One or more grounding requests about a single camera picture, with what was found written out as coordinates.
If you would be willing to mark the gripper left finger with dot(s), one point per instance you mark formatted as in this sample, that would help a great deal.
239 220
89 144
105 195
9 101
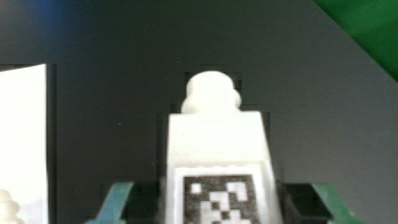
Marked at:
114 203

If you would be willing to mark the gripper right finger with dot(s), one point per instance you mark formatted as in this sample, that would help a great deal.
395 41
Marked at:
335 205

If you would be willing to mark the white table leg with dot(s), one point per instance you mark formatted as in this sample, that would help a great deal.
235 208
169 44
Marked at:
24 177
221 190

